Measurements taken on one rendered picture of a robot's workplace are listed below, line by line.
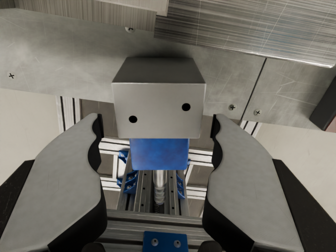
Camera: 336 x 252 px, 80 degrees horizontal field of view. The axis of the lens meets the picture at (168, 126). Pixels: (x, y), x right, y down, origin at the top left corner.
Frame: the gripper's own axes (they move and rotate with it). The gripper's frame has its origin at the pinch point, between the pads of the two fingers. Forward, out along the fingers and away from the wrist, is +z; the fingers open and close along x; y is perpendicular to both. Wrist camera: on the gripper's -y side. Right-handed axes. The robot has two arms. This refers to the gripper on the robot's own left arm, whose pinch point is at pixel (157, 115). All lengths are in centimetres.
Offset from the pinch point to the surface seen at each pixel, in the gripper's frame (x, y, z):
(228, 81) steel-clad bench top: 5.6, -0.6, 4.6
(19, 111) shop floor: -74, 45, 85
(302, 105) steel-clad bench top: 12.4, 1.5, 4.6
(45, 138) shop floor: -66, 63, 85
